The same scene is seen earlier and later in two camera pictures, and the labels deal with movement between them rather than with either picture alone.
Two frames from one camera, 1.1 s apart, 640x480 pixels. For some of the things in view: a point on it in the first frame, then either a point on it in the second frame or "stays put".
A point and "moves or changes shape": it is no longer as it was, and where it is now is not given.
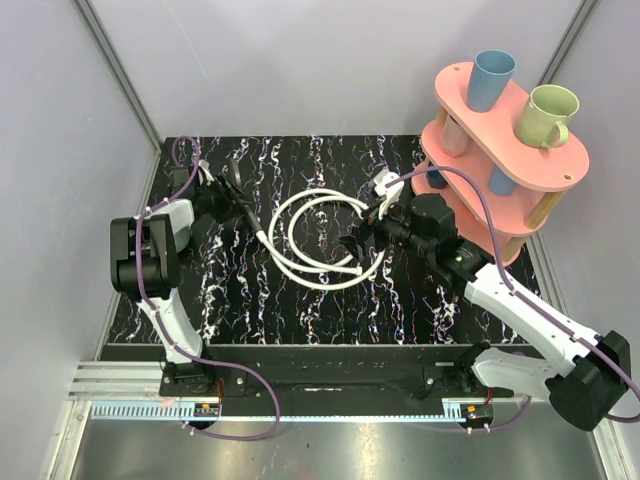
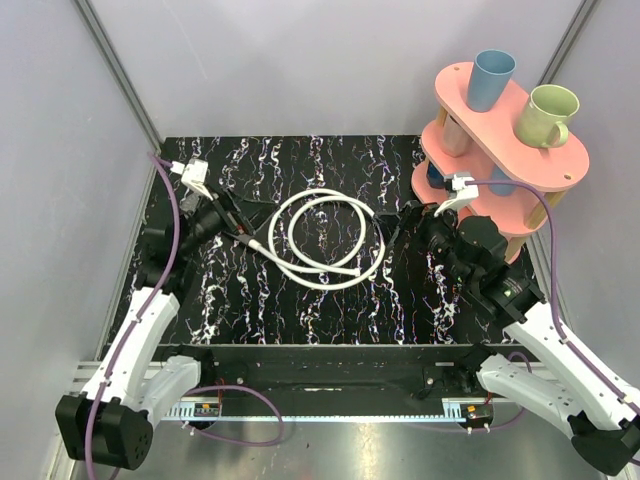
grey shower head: (239, 194) → (245, 216)
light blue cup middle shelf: (499, 183) stays put
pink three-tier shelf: (496, 189) stays put
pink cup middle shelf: (454, 140) stays put
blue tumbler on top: (492, 68) stays put
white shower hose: (334, 195) moves or changes shape
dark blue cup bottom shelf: (435, 179) stays put
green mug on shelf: (540, 122) stays put
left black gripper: (230, 191) → (220, 215)
